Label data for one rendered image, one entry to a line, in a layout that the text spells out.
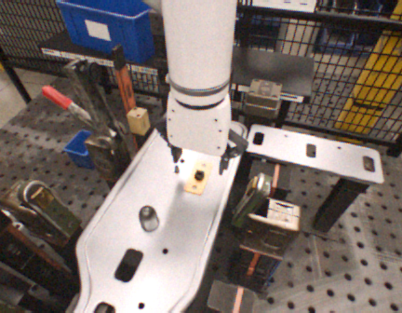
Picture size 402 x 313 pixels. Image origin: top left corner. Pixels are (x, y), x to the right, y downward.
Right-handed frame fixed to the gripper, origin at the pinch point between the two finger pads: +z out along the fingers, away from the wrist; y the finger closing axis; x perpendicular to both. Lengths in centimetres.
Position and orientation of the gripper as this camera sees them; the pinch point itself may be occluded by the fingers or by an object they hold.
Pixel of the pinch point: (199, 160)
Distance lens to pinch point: 48.8
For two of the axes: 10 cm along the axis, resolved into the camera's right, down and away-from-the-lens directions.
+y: 9.5, 2.4, -2.2
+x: 3.3, -7.0, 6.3
